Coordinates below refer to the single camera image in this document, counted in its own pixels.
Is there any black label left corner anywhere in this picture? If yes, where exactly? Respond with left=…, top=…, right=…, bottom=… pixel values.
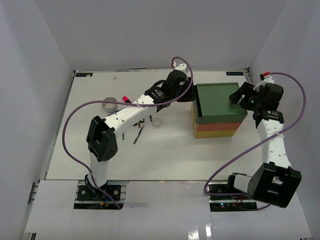
left=75, top=72, right=93, bottom=78

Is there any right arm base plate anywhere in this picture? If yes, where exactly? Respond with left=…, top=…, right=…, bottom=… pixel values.
left=207, top=184, right=252, bottom=203

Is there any small clear tape roll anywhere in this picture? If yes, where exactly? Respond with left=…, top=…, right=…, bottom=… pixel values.
left=151, top=117, right=162, bottom=128

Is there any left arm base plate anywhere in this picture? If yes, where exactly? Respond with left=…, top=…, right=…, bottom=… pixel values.
left=75, top=185, right=122, bottom=201

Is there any black label right corner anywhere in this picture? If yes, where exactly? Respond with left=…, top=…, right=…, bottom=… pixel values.
left=226, top=71, right=244, bottom=76

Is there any yellow drawer box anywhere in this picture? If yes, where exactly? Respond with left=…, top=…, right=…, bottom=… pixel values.
left=194, top=129, right=236, bottom=139

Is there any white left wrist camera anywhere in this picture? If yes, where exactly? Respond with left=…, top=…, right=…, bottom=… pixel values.
left=171, top=61, right=189, bottom=75

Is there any black ballpoint pen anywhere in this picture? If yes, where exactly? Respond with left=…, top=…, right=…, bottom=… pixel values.
left=133, top=126, right=144, bottom=145

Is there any pink cap black marker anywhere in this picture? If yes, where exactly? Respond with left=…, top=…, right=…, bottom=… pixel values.
left=122, top=96, right=131, bottom=103

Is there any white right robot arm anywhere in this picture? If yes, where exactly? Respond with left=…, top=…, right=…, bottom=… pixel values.
left=225, top=82, right=302, bottom=208

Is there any green drawer box shell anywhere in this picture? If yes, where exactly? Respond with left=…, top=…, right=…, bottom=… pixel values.
left=195, top=82, right=248, bottom=124

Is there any black label corner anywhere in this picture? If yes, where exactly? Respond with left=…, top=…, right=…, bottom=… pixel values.
left=226, top=71, right=244, bottom=76
left=75, top=72, right=93, bottom=78

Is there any green drawer tray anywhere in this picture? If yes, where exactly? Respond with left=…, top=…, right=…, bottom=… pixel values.
left=191, top=101, right=202, bottom=124

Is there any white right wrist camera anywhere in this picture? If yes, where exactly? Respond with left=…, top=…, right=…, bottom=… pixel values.
left=253, top=71, right=275, bottom=92

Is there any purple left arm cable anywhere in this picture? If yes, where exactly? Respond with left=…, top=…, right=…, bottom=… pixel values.
left=62, top=56, right=194, bottom=210

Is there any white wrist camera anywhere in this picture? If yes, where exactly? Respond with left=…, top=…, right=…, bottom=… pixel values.
left=171, top=61, right=189, bottom=75
left=253, top=71, right=275, bottom=92

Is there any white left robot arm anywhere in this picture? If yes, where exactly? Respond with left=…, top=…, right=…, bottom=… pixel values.
left=86, top=63, right=195, bottom=200

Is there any large clear tape roll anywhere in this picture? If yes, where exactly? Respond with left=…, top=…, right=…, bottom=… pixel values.
left=102, top=97, right=119, bottom=114

